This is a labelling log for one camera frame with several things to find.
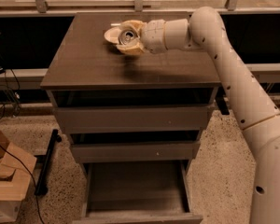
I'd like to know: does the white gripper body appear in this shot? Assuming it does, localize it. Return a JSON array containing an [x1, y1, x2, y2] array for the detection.
[[140, 20, 166, 53]]

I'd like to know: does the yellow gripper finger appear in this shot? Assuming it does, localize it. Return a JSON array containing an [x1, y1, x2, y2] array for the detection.
[[117, 43, 145, 56], [119, 20, 146, 35]]

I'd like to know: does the silver 7up can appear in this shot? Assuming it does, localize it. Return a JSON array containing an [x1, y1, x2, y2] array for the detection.
[[119, 29, 138, 45]]

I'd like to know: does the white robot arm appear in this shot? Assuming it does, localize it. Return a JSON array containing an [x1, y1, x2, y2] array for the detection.
[[105, 7, 280, 224]]

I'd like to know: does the top grey drawer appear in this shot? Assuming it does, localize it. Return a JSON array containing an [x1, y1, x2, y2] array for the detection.
[[54, 105, 214, 134]]

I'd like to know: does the grey drawer cabinet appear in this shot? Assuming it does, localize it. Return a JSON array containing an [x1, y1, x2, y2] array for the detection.
[[39, 10, 225, 224]]

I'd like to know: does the middle grey drawer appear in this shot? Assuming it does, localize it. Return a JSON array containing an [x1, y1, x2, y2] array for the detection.
[[70, 141, 200, 163]]

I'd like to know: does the bottom open grey drawer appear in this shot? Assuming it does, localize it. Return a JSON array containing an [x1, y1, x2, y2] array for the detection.
[[72, 161, 203, 224]]

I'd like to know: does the white bowl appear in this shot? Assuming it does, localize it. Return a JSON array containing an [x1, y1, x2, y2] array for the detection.
[[104, 27, 122, 44]]

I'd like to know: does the black metal stand leg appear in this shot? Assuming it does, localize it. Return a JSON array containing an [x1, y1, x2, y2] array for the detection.
[[35, 129, 62, 196]]

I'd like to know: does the cardboard box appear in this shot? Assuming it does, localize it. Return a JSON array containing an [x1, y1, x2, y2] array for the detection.
[[0, 130, 36, 223]]

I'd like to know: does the black bracket right of cabinet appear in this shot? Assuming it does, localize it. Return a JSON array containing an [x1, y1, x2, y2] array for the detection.
[[215, 87, 230, 115]]

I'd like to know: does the black cable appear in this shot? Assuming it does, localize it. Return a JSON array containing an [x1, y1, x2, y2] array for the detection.
[[0, 133, 46, 224]]

